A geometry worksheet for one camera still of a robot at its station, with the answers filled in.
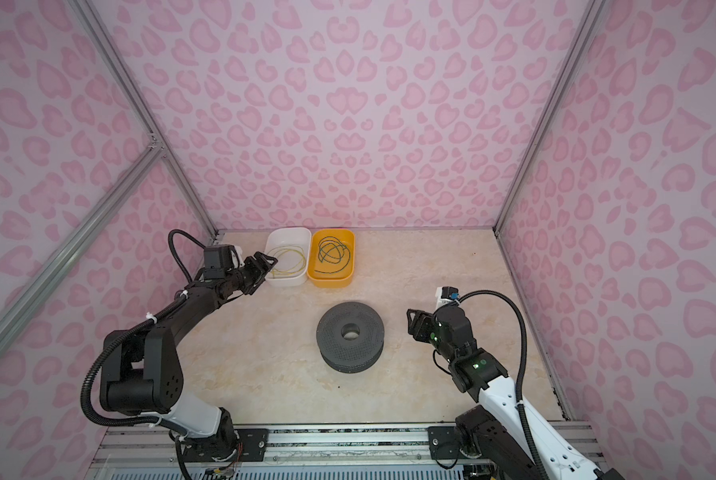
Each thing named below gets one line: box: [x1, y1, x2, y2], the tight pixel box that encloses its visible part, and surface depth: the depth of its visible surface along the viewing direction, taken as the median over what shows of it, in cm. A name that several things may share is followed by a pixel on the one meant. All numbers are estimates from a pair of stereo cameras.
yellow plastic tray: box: [306, 228, 356, 288], surface depth 112 cm
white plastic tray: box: [264, 227, 312, 287], surface depth 112 cm
